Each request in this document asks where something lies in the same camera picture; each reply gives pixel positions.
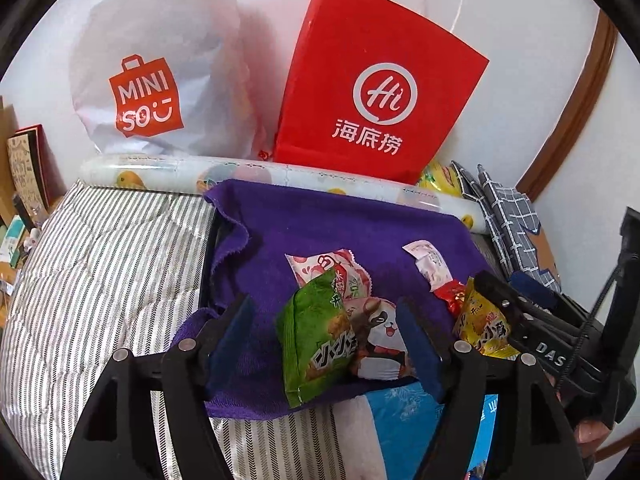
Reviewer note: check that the yellow tea packet bag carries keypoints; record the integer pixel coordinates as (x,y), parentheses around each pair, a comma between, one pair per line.
(440,177)

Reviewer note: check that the green snack packet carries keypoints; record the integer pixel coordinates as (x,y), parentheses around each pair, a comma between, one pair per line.
(310,340)

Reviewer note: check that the fruit print wrapped roll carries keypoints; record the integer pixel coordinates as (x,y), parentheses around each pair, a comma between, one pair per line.
(150,172)

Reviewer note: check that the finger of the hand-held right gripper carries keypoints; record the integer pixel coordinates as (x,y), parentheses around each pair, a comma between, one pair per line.
(505,305)

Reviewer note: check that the teal small box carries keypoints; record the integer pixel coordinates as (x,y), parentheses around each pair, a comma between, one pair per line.
(15,237)

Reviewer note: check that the person's right hand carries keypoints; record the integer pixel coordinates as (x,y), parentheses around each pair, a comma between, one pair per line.
(592,430)

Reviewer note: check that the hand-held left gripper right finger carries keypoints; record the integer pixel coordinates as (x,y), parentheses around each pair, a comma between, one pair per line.
(420,345)

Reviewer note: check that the navy blue cloth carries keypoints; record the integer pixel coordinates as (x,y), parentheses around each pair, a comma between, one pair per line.
(537,285)

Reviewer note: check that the wooden shelf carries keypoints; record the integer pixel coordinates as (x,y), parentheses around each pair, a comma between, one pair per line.
(7,160)

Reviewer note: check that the red strawberry snack packet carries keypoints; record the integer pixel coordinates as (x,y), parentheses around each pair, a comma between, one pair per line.
(320,265)

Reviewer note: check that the yellow snack packet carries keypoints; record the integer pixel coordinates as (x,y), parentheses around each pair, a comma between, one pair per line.
(480,325)

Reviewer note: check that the brown wooden door frame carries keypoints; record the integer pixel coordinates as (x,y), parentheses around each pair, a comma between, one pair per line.
(585,110)

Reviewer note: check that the panda print snack packet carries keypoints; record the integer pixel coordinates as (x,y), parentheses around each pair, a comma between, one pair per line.
(385,330)

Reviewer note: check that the white and red long packet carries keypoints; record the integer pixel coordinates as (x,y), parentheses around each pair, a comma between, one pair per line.
(430,260)

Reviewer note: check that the purple cloth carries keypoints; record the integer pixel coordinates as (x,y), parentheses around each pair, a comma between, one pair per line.
(300,220)

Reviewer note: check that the striped bedding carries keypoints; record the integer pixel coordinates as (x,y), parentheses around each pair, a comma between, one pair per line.
(100,270)

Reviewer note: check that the grey checked fabric bag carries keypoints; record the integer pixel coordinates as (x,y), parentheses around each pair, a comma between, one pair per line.
(510,220)

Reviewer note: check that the brown book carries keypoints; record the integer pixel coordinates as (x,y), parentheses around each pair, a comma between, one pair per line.
(27,170)

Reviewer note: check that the white plastic bag red logo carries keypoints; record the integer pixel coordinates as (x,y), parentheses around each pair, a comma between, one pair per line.
(175,35)

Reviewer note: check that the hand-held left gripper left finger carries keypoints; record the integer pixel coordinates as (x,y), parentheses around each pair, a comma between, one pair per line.
(232,340)

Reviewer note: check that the blue printed packet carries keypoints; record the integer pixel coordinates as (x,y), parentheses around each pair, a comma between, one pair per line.
(400,425)

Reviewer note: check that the red paper bag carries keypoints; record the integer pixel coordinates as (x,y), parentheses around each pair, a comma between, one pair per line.
(325,85)

